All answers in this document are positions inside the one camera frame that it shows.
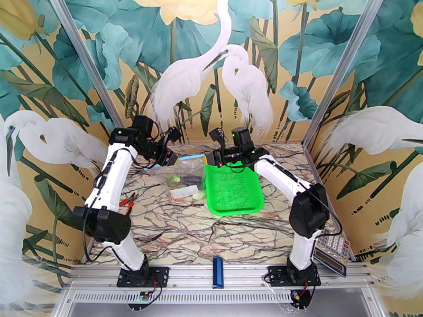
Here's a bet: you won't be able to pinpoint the clear zip-top bag blue zipper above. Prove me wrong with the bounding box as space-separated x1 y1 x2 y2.
146 154 208 202

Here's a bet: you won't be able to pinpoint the bok choy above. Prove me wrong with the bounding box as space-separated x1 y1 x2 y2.
164 175 186 191

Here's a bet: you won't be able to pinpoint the green plastic basket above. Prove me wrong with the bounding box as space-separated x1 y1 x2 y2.
205 161 265 217

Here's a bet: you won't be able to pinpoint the blue metal bar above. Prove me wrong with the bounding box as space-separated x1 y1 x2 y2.
212 256 224 290

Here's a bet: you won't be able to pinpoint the slotted metal panel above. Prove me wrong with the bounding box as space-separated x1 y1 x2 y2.
71 290 298 304

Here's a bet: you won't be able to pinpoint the grey desk calculator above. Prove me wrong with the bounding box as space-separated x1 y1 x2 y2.
312 228 351 278

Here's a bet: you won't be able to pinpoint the red-handled pliers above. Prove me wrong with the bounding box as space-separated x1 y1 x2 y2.
118 192 139 216

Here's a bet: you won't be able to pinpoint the aluminium frame post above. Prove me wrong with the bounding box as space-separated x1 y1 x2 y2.
302 0 385 147
48 0 130 142

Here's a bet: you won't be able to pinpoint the aluminium mounting rail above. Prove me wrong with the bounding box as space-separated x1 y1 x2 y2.
64 263 376 291

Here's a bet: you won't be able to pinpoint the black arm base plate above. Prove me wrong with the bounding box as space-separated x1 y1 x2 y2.
266 265 322 287
116 266 170 288

